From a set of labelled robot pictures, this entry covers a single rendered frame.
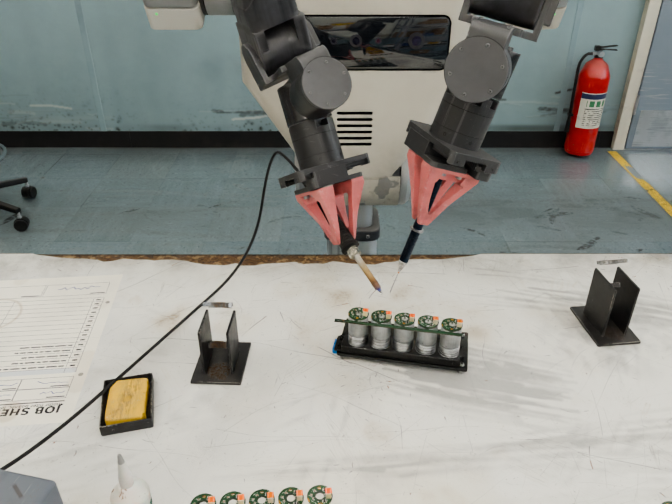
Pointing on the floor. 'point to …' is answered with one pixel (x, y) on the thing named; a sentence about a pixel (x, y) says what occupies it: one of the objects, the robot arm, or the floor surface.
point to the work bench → (370, 383)
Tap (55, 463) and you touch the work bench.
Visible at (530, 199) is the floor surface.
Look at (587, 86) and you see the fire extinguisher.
